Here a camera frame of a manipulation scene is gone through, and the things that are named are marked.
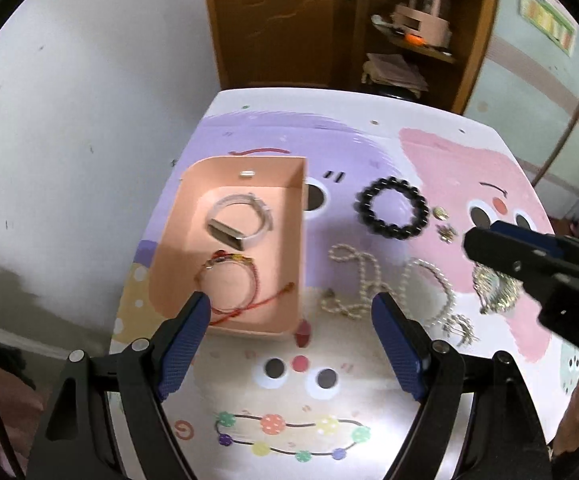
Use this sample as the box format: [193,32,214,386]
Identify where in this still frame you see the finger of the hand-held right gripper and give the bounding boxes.
[489,220,567,257]
[463,227,570,306]

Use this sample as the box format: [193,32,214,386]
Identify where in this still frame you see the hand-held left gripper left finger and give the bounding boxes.
[30,290,213,480]

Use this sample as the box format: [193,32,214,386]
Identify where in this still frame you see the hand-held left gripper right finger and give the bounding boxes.
[371,292,553,480]

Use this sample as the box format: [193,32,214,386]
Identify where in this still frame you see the pink jewelry box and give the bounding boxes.
[150,156,309,342]

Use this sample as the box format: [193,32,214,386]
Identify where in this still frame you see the black bead bracelet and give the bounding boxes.
[354,176,430,240]

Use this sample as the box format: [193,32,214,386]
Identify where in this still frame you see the red gem earring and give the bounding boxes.
[294,322,315,349]

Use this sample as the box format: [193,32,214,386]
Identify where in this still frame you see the thin metal pipe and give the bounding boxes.
[533,54,579,187]

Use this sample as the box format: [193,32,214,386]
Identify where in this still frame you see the silver bangle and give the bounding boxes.
[206,192,275,252]

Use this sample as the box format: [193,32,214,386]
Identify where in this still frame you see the cartoon printed table cover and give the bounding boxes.
[110,89,558,480]

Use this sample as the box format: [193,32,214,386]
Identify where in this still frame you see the brown wooden shelf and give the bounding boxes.
[353,0,503,114]

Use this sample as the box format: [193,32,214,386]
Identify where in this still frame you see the stack of papers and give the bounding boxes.
[362,52,430,95]

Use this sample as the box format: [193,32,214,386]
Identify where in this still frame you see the pink tabletop appliance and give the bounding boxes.
[388,0,453,47]

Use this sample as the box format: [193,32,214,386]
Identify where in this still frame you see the brown wooden door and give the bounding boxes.
[202,0,366,91]

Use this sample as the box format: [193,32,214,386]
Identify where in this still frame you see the pearl bracelet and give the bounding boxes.
[399,258,458,327]

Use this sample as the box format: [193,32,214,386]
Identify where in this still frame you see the pearl necklace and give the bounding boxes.
[319,244,386,320]

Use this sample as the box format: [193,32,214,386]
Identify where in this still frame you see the red string bracelet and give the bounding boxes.
[192,251,296,326]

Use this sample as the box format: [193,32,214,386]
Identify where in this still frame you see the wall poster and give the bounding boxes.
[518,0,578,57]

